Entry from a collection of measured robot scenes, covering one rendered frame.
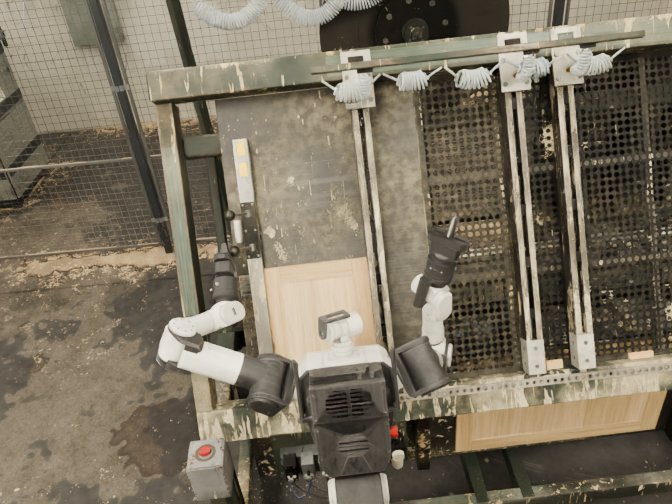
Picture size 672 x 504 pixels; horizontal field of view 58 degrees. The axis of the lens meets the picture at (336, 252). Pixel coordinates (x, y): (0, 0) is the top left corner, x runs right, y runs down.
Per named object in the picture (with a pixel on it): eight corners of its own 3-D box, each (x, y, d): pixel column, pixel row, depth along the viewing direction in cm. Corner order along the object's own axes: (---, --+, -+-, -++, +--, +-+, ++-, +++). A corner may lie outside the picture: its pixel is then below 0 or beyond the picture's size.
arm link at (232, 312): (221, 307, 199) (193, 316, 187) (241, 298, 195) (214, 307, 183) (229, 325, 199) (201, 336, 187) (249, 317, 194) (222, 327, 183)
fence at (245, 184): (266, 400, 224) (265, 404, 220) (233, 141, 216) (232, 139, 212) (280, 399, 224) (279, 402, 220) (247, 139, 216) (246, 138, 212)
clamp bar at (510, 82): (517, 370, 225) (540, 390, 201) (488, 42, 215) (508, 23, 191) (544, 367, 225) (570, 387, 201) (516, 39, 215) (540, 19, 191)
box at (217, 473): (197, 502, 207) (185, 470, 197) (201, 472, 217) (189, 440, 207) (232, 498, 207) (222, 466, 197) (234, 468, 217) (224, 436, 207)
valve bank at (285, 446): (278, 509, 222) (268, 469, 209) (278, 475, 234) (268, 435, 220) (414, 493, 223) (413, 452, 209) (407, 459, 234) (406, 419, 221)
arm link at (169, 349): (191, 331, 189) (144, 349, 172) (201, 304, 185) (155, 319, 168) (215, 351, 185) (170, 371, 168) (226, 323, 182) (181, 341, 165)
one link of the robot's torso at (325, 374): (422, 485, 162) (411, 360, 155) (295, 500, 162) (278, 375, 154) (406, 430, 191) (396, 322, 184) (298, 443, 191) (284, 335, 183)
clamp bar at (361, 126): (375, 387, 224) (381, 409, 201) (339, 59, 214) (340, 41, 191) (402, 384, 225) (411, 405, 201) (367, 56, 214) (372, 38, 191)
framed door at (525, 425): (454, 448, 274) (455, 452, 272) (457, 361, 243) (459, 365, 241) (652, 425, 275) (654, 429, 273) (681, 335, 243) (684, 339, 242)
